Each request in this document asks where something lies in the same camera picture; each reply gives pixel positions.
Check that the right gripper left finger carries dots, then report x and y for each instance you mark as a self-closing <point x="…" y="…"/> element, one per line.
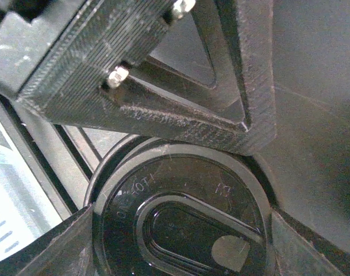
<point x="66" y="249"/>

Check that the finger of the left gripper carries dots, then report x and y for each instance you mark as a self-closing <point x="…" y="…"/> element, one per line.
<point x="195" y="71"/>

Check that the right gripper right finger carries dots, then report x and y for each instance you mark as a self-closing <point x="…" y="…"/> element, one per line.
<point x="301" y="251"/>

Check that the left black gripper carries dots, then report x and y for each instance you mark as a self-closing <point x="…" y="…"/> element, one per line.
<point x="56" y="65"/>

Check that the black plastic cup lid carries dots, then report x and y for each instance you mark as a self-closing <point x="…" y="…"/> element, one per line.
<point x="170" y="208"/>

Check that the light blue cable duct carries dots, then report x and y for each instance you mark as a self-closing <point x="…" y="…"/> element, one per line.
<point x="9" y="240"/>

